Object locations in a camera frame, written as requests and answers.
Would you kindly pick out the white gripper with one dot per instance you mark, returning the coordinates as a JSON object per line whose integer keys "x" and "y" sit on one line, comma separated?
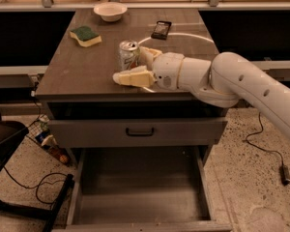
{"x": 166, "y": 69}

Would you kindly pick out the white green 7up can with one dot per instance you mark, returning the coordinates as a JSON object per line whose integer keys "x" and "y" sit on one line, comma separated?
{"x": 129, "y": 53}

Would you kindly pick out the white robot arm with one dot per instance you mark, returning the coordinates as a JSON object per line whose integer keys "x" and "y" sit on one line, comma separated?
{"x": 221, "y": 82}

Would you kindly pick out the black rxbar chocolate wrapper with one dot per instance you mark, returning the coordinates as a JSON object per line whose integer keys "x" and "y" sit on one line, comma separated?
{"x": 161, "y": 30}

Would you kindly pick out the white ceramic bowl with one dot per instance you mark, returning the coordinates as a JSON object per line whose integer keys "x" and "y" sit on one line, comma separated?
{"x": 110, "y": 11}

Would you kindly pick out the green yellow sponge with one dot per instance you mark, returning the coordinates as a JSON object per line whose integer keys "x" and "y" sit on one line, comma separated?
{"x": 85, "y": 36}

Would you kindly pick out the grey drawer cabinet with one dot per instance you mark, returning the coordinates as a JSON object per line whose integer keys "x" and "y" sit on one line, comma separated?
{"x": 78, "y": 83}

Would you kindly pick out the closed grey upper drawer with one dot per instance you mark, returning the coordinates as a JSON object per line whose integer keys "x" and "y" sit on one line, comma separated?
{"x": 112, "y": 133}

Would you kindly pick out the open grey lower drawer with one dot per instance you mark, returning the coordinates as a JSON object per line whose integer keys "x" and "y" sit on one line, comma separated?
{"x": 146, "y": 189}

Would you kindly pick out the black chair base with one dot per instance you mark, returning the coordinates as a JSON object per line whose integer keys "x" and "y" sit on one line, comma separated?
{"x": 32, "y": 177}

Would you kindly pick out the black drawer handle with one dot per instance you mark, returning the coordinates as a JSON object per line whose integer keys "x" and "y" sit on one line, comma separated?
{"x": 140, "y": 133}

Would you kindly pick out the wire basket with items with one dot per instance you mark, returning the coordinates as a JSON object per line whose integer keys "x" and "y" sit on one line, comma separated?
{"x": 39, "y": 133}

